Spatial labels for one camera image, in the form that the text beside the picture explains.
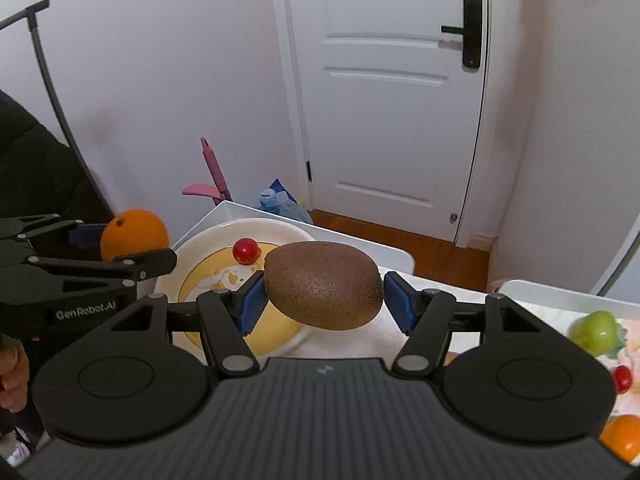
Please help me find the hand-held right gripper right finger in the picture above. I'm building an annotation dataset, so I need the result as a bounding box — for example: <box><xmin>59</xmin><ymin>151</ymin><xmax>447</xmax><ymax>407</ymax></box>
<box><xmin>383</xmin><ymin>270</ymin><xmax>546</xmax><ymax>378</ymax></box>

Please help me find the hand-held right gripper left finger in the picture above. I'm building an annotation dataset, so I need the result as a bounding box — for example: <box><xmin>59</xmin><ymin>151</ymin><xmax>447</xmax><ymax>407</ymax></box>
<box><xmin>102</xmin><ymin>270</ymin><xmax>267</xmax><ymax>378</ymax></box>

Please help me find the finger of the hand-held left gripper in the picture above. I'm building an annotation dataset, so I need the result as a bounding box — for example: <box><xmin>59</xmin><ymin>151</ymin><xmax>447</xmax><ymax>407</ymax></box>
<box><xmin>0</xmin><ymin>248</ymin><xmax>179</xmax><ymax>306</ymax></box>
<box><xmin>0</xmin><ymin>213</ymin><xmax>108</xmax><ymax>267</ymax></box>

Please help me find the orange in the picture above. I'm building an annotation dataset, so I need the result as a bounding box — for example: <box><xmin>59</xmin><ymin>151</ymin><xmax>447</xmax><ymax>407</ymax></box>
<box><xmin>597</xmin><ymin>414</ymin><xmax>640</xmax><ymax>466</ymax></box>
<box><xmin>100</xmin><ymin>209</ymin><xmax>171</xmax><ymax>263</ymax></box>

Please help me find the white bowl with yellow inside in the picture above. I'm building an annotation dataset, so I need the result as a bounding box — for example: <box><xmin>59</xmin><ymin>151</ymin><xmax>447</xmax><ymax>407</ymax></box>
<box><xmin>154</xmin><ymin>218</ymin><xmax>322</xmax><ymax>362</ymax></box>

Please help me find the brown kiwi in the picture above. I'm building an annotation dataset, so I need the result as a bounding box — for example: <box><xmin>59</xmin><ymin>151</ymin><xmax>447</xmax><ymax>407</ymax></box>
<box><xmin>263</xmin><ymin>241</ymin><xmax>385</xmax><ymax>331</ymax></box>

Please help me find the person's left hand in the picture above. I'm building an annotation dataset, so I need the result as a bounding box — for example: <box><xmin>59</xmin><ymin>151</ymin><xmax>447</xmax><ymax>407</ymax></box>
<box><xmin>0</xmin><ymin>344</ymin><xmax>32</xmax><ymax>414</ymax></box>

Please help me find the white tray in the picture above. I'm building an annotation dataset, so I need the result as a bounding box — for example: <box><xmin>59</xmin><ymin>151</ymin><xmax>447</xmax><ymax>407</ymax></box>
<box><xmin>500</xmin><ymin>279</ymin><xmax>640</xmax><ymax>322</ymax></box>
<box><xmin>171</xmin><ymin>201</ymin><xmax>416</xmax><ymax>281</ymax></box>

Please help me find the black jacket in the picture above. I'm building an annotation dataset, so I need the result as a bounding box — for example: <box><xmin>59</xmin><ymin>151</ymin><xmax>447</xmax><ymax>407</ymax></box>
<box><xmin>0</xmin><ymin>90</ymin><xmax>117</xmax><ymax>228</ymax></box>

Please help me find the light blue bottle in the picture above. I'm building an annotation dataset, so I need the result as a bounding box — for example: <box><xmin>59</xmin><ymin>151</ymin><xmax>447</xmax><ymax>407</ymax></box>
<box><xmin>259</xmin><ymin>188</ymin><xmax>289</xmax><ymax>214</ymax></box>

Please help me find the blue plastic bag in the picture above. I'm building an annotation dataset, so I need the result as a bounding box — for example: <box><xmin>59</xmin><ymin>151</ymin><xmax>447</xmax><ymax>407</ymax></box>
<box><xmin>269</xmin><ymin>178</ymin><xmax>314</xmax><ymax>225</ymax></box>

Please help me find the floral tablecloth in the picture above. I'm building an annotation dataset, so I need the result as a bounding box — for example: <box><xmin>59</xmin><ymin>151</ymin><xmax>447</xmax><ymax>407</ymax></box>
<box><xmin>295</xmin><ymin>265</ymin><xmax>640</xmax><ymax>441</ymax></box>

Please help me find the white panelled door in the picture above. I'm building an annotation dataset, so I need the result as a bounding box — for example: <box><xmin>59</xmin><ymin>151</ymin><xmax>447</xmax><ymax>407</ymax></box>
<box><xmin>279</xmin><ymin>0</ymin><xmax>493</xmax><ymax>247</ymax></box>

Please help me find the green apple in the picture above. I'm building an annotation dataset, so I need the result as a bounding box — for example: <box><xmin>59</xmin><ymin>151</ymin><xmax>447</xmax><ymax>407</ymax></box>
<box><xmin>570</xmin><ymin>310</ymin><xmax>621</xmax><ymax>357</ymax></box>

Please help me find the black stand pole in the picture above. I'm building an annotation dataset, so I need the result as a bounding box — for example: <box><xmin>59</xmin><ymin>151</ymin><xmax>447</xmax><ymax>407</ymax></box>
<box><xmin>0</xmin><ymin>0</ymin><xmax>117</xmax><ymax>222</ymax></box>

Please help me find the black door lock handle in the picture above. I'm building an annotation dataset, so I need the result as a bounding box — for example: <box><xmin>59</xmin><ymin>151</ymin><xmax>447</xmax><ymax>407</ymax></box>
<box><xmin>441</xmin><ymin>0</ymin><xmax>484</xmax><ymax>69</ymax></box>

